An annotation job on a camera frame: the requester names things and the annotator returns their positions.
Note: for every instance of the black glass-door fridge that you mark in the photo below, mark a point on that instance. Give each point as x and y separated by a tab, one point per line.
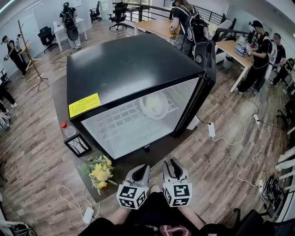
129	66

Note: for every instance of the white plate of food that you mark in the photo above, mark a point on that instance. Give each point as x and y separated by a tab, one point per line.
154	104

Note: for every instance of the white power strip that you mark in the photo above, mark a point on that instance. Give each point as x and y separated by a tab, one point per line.
256	118
211	130

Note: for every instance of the person's light shoe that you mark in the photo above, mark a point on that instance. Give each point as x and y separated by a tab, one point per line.
155	189

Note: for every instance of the person's left forearm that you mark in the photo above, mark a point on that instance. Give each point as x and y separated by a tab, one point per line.
121	215

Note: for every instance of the black metal railing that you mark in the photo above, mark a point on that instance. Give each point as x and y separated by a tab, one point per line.
159	11

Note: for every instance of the clear bottle with red cap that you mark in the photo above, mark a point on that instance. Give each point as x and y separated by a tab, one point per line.
68	130

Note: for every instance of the wooden desk with white legs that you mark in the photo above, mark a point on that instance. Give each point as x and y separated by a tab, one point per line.
152	26
232	54

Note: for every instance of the grey backpack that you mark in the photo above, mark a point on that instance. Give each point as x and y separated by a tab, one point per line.
4	122

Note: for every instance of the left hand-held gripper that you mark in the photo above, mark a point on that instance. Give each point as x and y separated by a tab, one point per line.
131	195

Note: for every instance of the white metal rack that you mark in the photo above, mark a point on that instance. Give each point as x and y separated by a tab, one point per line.
287	175

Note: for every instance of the white power adapter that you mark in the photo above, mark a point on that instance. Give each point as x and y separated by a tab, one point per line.
88	215

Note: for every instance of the wooden coat rack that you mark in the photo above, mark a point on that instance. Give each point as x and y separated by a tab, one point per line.
34	66

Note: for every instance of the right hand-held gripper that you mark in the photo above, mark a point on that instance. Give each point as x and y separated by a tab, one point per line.
178	193

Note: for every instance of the white box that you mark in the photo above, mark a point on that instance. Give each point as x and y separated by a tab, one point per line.
193	123

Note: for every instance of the yellow flower bouquet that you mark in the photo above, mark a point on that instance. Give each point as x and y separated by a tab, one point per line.
100	172

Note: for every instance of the person's black clothing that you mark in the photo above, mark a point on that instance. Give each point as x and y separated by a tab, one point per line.
149	214

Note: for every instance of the black office chair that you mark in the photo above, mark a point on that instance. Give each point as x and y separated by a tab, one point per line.
95	11
47	37
119	13

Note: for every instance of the black picture frame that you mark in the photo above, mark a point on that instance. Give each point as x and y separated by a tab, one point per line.
78	145

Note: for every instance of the person's right forearm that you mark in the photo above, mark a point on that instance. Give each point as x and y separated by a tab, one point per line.
192	216

